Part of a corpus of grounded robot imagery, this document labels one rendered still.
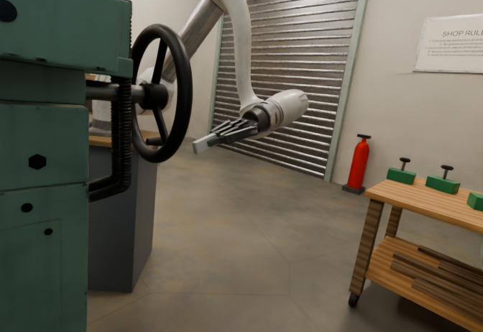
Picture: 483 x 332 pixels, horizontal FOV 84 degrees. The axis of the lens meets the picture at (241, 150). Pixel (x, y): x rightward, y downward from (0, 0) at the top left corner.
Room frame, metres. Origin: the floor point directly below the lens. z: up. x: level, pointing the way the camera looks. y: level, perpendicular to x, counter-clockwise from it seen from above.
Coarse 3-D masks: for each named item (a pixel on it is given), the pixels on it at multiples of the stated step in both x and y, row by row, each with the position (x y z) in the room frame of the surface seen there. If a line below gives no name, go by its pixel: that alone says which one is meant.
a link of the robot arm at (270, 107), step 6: (264, 102) 0.83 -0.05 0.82; (270, 102) 0.83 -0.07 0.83; (276, 102) 0.83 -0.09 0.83; (252, 108) 0.84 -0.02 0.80; (264, 108) 0.80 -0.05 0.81; (270, 108) 0.80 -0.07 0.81; (276, 108) 0.81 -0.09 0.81; (270, 114) 0.79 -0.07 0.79; (276, 114) 0.81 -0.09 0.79; (282, 114) 0.82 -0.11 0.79; (270, 120) 0.79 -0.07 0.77; (276, 120) 0.81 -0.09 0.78; (270, 126) 0.80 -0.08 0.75; (276, 126) 0.83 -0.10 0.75
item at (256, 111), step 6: (258, 108) 0.80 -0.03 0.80; (246, 114) 0.80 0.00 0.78; (252, 114) 0.78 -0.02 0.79; (258, 114) 0.78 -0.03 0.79; (264, 114) 0.79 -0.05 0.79; (252, 120) 0.78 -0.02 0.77; (258, 120) 0.77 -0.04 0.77; (264, 120) 0.78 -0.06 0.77; (234, 126) 0.76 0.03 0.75; (246, 126) 0.75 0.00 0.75; (258, 126) 0.76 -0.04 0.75; (264, 126) 0.79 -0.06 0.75; (258, 132) 0.78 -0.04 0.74
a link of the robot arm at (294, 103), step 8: (272, 96) 0.87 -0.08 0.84; (280, 96) 0.85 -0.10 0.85; (288, 96) 0.86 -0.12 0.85; (296, 96) 0.87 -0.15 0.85; (304, 96) 0.91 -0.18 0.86; (280, 104) 0.83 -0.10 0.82; (288, 104) 0.84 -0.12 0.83; (296, 104) 0.86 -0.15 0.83; (304, 104) 0.89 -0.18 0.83; (288, 112) 0.84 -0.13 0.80; (296, 112) 0.86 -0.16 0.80; (304, 112) 0.91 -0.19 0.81; (288, 120) 0.85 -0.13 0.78
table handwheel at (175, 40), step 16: (144, 32) 0.59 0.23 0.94; (160, 32) 0.54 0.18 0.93; (176, 32) 0.54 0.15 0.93; (144, 48) 0.63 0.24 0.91; (160, 48) 0.55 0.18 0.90; (176, 48) 0.50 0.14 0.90; (160, 64) 0.56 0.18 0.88; (176, 64) 0.49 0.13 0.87; (96, 80) 0.51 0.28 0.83; (144, 80) 0.57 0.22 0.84; (192, 80) 0.49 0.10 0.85; (96, 96) 0.50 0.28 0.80; (112, 96) 0.51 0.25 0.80; (144, 96) 0.56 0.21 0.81; (160, 96) 0.57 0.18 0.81; (192, 96) 0.49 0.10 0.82; (160, 112) 0.56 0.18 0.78; (176, 112) 0.48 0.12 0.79; (160, 128) 0.54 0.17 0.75; (176, 128) 0.48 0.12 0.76; (144, 144) 0.61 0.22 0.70; (176, 144) 0.50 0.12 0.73; (160, 160) 0.53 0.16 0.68
